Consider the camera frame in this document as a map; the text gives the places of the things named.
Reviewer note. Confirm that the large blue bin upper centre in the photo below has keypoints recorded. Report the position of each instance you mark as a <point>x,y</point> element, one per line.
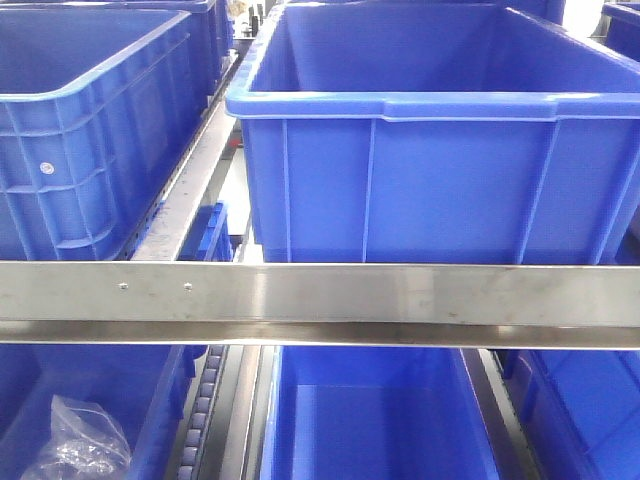
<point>443,133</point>

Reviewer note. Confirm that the blue bin lower centre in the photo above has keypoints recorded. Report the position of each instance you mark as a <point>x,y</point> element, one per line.
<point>342,412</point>

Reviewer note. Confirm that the roller track strip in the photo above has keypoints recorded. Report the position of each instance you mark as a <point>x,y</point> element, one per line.
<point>208,371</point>

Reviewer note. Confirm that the blue bin lower left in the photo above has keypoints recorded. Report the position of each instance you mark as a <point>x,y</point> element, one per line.
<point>143,387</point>

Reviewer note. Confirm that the blue bin upper left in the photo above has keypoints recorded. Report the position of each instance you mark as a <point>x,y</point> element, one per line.
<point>98,105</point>

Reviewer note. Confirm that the blue bin lower right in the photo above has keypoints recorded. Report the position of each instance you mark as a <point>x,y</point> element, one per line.
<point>579,410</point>

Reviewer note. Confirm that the clear plastic bag with parts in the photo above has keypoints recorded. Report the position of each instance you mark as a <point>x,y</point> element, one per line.
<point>86,442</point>

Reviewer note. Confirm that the stainless steel rack rail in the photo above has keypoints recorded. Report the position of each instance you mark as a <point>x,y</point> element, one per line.
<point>547,307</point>

